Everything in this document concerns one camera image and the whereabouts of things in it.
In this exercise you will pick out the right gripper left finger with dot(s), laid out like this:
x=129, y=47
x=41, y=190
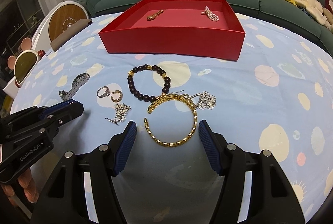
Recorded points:
x=106, y=162

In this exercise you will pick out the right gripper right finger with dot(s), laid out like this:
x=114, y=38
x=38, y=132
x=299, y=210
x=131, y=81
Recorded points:
x=228, y=161

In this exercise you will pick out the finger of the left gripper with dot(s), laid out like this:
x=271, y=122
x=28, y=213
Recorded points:
x=29, y=133
x=34, y=117

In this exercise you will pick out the gold hoop earring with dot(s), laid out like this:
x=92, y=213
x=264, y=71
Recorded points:
x=116, y=96

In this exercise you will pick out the silver metal watch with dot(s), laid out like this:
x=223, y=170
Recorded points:
x=77, y=83

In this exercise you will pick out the gold chain bangle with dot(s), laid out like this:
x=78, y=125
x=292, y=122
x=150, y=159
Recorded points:
x=172, y=120

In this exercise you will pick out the red jewelry tray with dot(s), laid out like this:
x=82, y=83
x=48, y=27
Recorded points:
x=204, y=28

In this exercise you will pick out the left hand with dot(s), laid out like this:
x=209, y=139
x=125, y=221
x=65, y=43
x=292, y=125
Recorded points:
x=27, y=183

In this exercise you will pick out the white mouse-ear mirror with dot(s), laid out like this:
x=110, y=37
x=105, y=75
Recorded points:
x=22, y=66

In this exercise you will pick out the blue planet-print tablecloth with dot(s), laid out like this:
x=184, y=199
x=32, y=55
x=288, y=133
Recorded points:
x=277, y=96

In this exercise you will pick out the gold wrist watch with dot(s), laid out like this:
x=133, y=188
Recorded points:
x=154, y=15

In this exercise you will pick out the white flower cushion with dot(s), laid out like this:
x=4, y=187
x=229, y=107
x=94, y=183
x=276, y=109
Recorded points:
x=317, y=11

